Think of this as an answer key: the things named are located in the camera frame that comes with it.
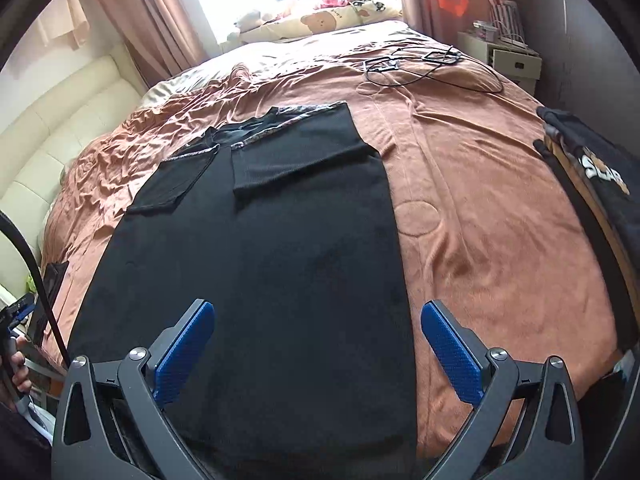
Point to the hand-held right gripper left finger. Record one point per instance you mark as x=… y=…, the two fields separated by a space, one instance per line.
x=185 y=355

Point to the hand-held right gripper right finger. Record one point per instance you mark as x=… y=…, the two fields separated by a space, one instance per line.
x=450 y=355

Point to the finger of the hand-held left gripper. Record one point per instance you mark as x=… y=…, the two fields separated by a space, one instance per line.
x=22 y=306

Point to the black t-shirt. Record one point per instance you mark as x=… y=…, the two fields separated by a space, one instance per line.
x=260 y=270

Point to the pile of dark clothes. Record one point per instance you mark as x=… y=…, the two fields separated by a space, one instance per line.
x=600 y=170

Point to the person's left hand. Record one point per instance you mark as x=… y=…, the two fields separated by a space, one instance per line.
x=21 y=372

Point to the brown blanket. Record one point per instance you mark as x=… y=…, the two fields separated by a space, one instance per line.
x=500 y=240

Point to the cream padded headboard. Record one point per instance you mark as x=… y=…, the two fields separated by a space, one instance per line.
x=50 y=145

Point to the beige hanging cloth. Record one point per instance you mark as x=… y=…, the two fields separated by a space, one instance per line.
x=62 y=15

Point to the white nightstand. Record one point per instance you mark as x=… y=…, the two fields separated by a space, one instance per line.
x=515 y=65

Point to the cream duvet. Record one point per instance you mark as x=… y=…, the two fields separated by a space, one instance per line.
x=300 y=47

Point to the bear print pillow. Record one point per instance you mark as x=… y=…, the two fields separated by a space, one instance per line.
x=310 y=22

